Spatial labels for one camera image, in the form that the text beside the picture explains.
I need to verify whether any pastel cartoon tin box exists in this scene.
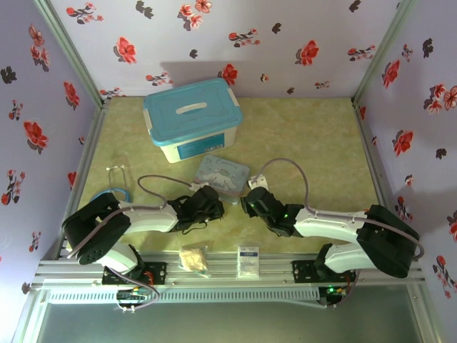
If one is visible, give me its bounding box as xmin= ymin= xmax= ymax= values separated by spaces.
xmin=192 ymin=155 xmax=251 ymax=205

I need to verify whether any clear bag with beige contents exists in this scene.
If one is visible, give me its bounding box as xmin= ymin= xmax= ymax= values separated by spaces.
xmin=177 ymin=244 xmax=210 ymax=279

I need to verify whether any white packet with blue label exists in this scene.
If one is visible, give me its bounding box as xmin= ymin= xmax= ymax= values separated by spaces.
xmin=236 ymin=244 xmax=261 ymax=279

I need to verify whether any blue lidded plastic storage box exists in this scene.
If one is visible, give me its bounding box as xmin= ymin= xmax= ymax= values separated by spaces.
xmin=142 ymin=78 xmax=244 ymax=164

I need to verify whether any grey metal panel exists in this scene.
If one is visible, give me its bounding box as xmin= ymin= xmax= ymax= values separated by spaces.
xmin=35 ymin=302 xmax=426 ymax=343

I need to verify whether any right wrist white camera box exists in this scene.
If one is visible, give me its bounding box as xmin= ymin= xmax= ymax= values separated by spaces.
xmin=248 ymin=173 xmax=268 ymax=190

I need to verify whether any long aluminium base rail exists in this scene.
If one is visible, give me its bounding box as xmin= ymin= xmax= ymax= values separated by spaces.
xmin=34 ymin=251 xmax=426 ymax=287

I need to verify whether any white slotted cable duct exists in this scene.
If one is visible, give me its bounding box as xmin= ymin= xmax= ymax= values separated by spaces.
xmin=46 ymin=287 xmax=319 ymax=305

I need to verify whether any thin blue cable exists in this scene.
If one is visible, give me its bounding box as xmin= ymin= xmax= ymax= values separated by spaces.
xmin=89 ymin=168 xmax=133 ymax=204

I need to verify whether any aluminium side rail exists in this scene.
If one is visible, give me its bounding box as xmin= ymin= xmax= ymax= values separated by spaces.
xmin=351 ymin=99 xmax=426 ymax=262
xmin=39 ymin=99 xmax=111 ymax=262

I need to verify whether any aluminium corner post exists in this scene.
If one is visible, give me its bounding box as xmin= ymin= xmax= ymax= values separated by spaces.
xmin=351 ymin=0 xmax=419 ymax=108
xmin=32 ymin=0 xmax=111 ymax=108

